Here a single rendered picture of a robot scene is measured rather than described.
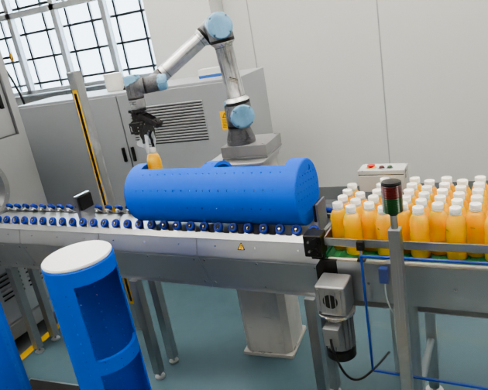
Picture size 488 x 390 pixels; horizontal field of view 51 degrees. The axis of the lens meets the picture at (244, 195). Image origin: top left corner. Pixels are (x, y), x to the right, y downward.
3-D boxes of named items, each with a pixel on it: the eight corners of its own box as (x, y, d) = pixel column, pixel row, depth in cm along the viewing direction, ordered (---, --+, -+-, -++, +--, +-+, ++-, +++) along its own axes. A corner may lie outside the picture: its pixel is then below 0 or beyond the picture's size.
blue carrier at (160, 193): (163, 212, 269) (156, 159, 263) (321, 215, 228) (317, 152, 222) (128, 227, 245) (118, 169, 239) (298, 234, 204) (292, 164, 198)
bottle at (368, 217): (379, 243, 199) (375, 202, 194) (384, 251, 193) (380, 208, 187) (362, 246, 199) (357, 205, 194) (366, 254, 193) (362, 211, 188)
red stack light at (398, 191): (383, 192, 164) (383, 180, 162) (404, 192, 161) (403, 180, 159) (379, 200, 158) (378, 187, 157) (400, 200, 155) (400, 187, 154)
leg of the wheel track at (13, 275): (40, 348, 339) (11, 264, 319) (46, 349, 336) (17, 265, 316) (33, 354, 334) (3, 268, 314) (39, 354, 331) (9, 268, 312)
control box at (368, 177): (365, 184, 237) (362, 163, 234) (409, 184, 227) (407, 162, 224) (359, 192, 229) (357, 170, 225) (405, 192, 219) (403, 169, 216)
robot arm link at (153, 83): (164, 71, 242) (142, 76, 241) (165, 73, 231) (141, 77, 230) (168, 88, 244) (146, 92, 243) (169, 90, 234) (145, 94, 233)
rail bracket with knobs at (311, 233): (313, 249, 204) (309, 226, 201) (330, 251, 201) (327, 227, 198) (304, 261, 196) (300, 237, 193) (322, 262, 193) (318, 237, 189)
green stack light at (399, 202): (385, 206, 165) (383, 193, 164) (405, 206, 162) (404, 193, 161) (380, 214, 160) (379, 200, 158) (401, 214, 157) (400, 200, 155)
